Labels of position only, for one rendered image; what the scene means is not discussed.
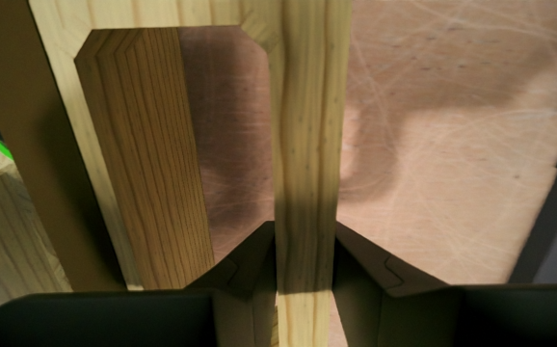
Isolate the wooden maze board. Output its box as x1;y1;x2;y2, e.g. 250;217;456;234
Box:
0;0;353;347

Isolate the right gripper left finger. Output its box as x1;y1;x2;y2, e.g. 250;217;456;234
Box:
0;221;277;347

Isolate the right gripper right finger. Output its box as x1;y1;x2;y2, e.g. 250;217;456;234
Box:
332;220;557;347

